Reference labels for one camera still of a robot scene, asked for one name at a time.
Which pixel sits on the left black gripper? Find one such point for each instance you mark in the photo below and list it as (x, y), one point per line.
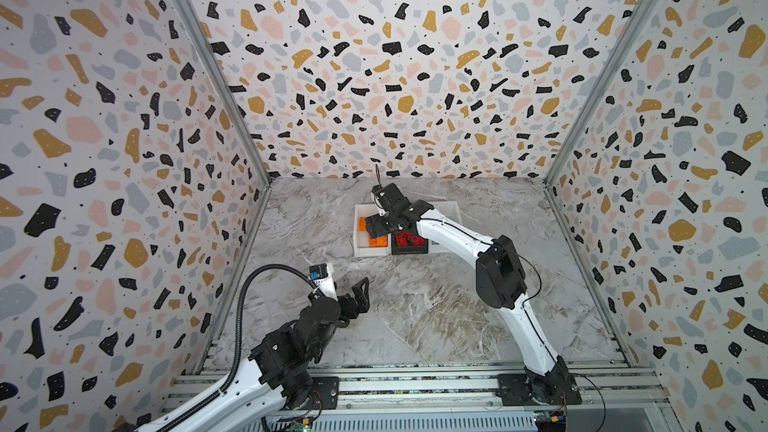
(362, 296)

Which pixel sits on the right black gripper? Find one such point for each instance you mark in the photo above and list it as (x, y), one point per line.
(385, 200)

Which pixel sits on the red lego brick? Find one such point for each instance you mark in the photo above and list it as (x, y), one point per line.
(405, 239)

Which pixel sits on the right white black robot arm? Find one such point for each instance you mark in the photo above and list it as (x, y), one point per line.
(499, 281)

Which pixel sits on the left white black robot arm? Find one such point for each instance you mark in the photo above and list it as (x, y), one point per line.
(274, 375)

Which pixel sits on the left white bin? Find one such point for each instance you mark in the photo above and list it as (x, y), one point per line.
(360, 239)

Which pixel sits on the black middle bin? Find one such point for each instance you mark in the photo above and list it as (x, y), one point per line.
(407, 221)

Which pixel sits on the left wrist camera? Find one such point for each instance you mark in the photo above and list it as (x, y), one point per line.
(322, 276)

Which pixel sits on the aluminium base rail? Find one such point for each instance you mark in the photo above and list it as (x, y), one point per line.
(485, 397)

